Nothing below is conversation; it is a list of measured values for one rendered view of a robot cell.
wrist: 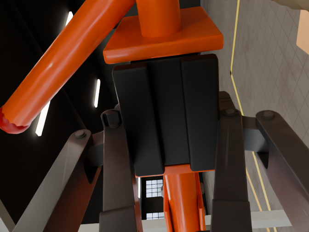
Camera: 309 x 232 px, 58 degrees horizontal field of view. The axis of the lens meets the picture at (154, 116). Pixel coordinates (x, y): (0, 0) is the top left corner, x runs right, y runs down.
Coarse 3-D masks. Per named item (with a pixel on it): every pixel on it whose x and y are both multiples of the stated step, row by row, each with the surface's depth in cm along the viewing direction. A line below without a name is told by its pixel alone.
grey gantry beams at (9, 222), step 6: (0, 204) 297; (0, 210) 296; (6, 210) 306; (0, 216) 295; (6, 216) 305; (0, 222) 299; (6, 222) 304; (12, 222) 314; (0, 228) 304; (6, 228) 304; (12, 228) 313
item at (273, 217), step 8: (208, 216) 301; (256, 216) 293; (264, 216) 291; (272, 216) 290; (280, 216) 289; (88, 224) 314; (96, 224) 313; (144, 224) 304; (152, 224) 302; (160, 224) 301; (208, 224) 293; (256, 224) 291; (264, 224) 291; (272, 224) 290; (280, 224) 290; (288, 224) 290
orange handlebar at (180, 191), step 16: (144, 0) 13; (160, 0) 13; (176, 0) 14; (144, 16) 14; (160, 16) 14; (176, 16) 14; (144, 32) 14; (160, 32) 14; (176, 32) 14; (176, 176) 19; (192, 176) 19; (176, 192) 20; (192, 192) 20; (176, 208) 21; (192, 208) 21; (176, 224) 22; (192, 224) 21
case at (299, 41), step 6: (300, 12) 35; (306, 12) 34; (300, 18) 35; (306, 18) 34; (300, 24) 35; (306, 24) 34; (300, 30) 36; (306, 30) 34; (300, 36) 36; (306, 36) 34; (300, 42) 36; (306, 42) 34; (306, 48) 35
